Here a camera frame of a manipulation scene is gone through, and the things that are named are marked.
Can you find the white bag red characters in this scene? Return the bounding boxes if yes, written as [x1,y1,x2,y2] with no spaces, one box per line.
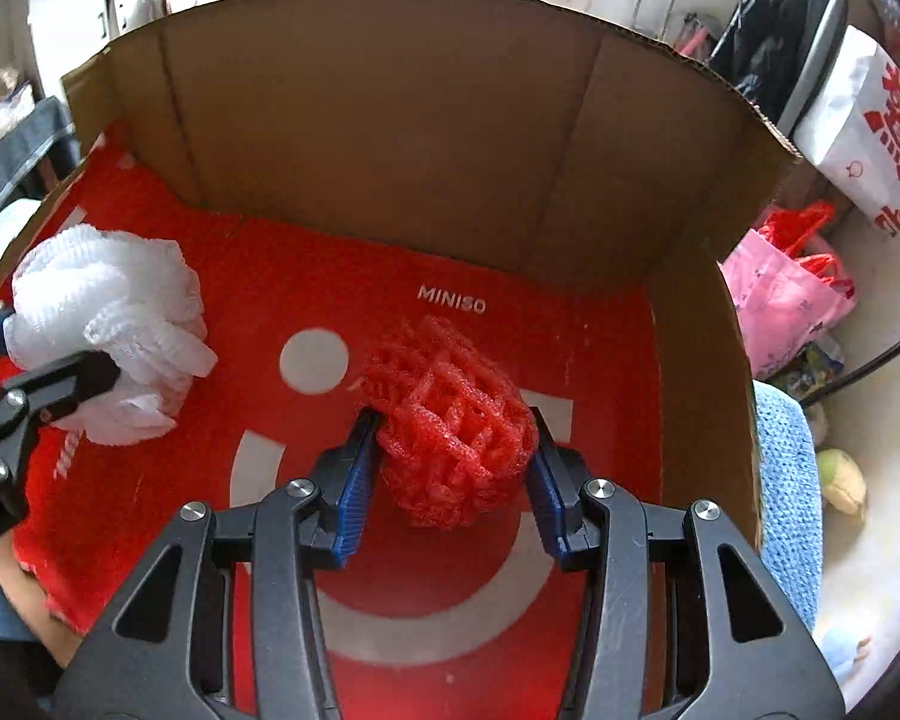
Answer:
[793,26,900,238]

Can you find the black hanging jacket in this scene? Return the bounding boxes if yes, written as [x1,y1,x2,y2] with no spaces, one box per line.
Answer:
[709,0,848,135]

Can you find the green yellow plush toy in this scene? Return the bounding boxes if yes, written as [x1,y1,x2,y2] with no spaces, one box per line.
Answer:
[816,449,868,518]

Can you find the blue knitted table cloth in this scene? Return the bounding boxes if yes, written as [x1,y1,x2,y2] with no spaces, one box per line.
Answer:
[752,380,823,631]

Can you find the brown cardboard box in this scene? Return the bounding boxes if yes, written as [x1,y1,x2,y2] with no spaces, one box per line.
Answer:
[0,0,803,556]

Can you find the pink plastic bag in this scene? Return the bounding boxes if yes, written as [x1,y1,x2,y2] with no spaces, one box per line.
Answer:
[720,200,857,380]

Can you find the white mesh bath pouf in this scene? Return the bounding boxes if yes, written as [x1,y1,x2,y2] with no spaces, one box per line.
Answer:
[4,224,217,445]

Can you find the red foam net ball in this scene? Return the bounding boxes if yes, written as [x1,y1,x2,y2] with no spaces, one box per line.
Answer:
[352,316,539,530]

